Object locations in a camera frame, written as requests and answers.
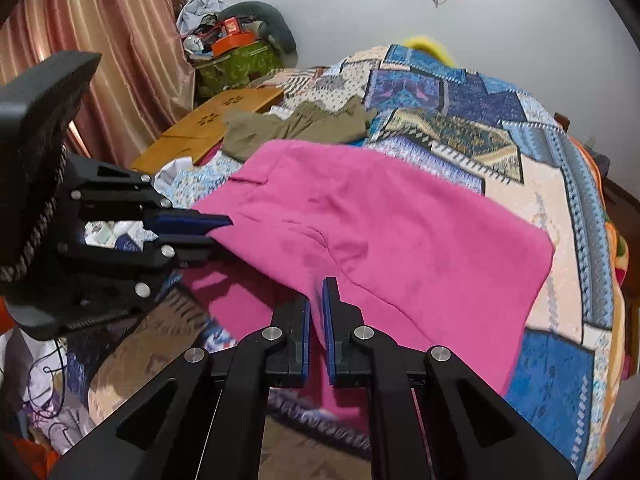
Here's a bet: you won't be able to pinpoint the pink pants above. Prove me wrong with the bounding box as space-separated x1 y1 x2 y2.
183 141 554 429

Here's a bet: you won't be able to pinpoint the blue patchwork bedspread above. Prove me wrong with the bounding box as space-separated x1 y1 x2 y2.
64 43 626 480

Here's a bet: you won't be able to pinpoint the striped brown curtain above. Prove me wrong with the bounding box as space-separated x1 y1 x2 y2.
1 0 195 167

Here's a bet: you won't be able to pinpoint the orange round box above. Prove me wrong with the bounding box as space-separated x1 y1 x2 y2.
212 32 257 58

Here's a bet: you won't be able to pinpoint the orange floral blanket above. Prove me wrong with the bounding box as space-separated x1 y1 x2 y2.
569 136 633 376

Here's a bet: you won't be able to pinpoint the grey neck pillow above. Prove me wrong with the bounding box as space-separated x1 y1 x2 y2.
216 1 297 55

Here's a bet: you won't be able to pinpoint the olive green pants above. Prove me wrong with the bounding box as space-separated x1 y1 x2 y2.
222 96 378 162

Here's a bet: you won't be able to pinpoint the yellow plush toy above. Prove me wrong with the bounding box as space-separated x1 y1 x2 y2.
402 36 457 67

